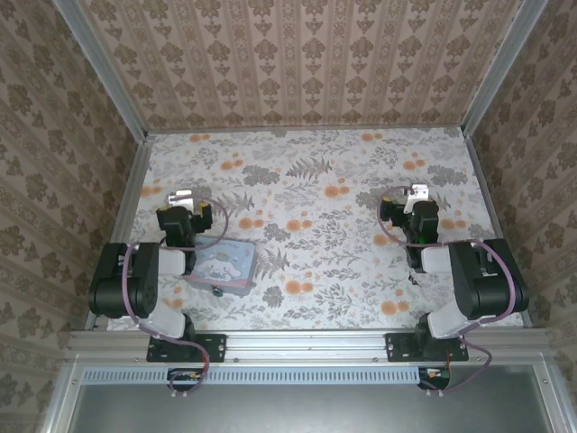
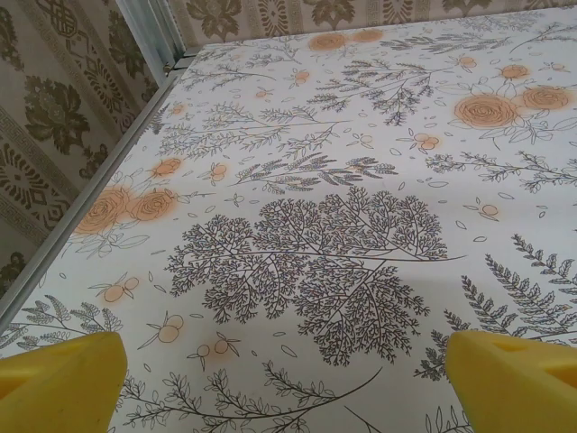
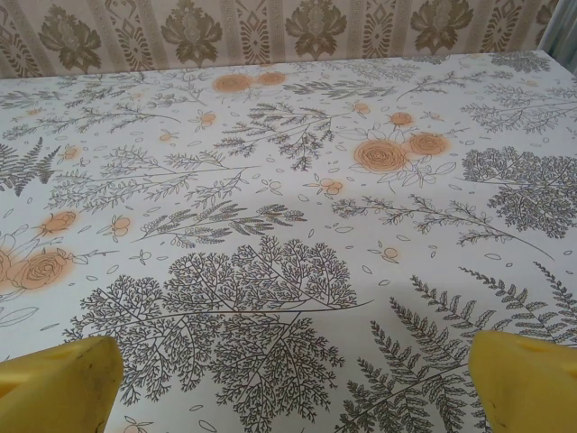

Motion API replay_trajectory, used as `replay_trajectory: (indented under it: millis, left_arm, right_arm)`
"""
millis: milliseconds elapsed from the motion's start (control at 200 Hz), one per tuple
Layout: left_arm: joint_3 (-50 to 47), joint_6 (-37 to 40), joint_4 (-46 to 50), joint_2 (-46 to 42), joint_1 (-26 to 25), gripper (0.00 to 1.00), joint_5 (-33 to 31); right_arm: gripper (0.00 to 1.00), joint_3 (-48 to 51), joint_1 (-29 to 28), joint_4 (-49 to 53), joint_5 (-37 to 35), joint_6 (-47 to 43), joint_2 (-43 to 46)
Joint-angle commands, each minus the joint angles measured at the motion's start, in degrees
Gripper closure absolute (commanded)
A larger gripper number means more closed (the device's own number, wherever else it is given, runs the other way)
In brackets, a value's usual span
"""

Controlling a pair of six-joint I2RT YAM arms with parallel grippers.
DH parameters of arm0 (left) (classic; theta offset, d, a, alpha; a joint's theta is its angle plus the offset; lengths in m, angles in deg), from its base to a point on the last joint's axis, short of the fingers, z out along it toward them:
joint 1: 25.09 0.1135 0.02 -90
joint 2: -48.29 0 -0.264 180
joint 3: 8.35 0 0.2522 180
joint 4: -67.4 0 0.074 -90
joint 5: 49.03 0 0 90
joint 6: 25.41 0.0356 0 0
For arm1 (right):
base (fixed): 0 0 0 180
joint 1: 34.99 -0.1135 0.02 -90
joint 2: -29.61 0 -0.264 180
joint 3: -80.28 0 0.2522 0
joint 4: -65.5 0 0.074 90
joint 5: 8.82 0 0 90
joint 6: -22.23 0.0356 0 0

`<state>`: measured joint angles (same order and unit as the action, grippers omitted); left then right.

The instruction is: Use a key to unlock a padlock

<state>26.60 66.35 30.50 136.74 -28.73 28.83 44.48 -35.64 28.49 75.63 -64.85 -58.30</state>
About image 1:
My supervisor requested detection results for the blue pink cartoon tin box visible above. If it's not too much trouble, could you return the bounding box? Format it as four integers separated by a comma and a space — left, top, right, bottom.
183, 236, 259, 299

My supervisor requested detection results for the black mounting plate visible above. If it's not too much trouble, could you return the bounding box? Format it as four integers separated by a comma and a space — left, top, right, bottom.
146, 332, 227, 364
386, 332, 470, 364

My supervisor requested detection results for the grey sheet metal panel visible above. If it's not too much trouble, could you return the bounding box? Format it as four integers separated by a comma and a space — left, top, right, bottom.
44, 360, 569, 433

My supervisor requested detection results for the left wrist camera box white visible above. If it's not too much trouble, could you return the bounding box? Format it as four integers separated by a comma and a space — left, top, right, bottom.
167, 189, 196, 209

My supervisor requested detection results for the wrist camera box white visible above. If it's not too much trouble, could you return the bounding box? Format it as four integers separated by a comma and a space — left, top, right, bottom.
404, 182, 430, 214
167, 189, 196, 209

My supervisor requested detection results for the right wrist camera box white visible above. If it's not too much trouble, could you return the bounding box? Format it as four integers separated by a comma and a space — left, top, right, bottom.
404, 182, 430, 214

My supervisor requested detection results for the aluminium table side rail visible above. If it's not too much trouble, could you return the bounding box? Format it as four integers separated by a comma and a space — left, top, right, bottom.
84, 134, 155, 331
462, 128, 534, 329

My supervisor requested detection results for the black connector box with wires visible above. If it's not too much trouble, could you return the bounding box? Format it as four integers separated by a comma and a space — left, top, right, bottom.
167, 367, 205, 392
417, 365, 453, 391

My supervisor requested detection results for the aluminium frame rail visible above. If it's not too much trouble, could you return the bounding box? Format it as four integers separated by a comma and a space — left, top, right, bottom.
67, 327, 549, 363

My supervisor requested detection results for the aluminium frame post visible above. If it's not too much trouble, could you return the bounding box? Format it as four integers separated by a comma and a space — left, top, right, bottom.
460, 0, 550, 137
56, 0, 151, 140

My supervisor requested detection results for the slotted grey cable duct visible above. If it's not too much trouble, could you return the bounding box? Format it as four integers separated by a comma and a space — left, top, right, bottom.
83, 365, 427, 385

